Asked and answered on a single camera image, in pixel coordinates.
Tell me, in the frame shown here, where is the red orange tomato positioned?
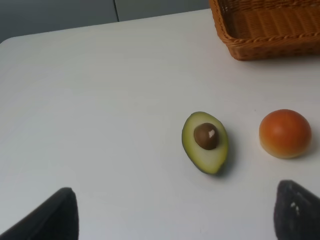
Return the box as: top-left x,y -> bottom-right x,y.
258,109 -> 312,159

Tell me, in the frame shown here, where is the halved avocado with pit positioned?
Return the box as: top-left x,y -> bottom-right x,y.
181,111 -> 229,175

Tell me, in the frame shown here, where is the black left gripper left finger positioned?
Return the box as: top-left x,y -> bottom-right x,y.
0,187 -> 80,240

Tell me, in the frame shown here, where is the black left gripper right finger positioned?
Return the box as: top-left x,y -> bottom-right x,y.
273,180 -> 320,240

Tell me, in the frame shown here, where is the brown wicker basket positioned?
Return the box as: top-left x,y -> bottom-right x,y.
209,0 -> 320,61

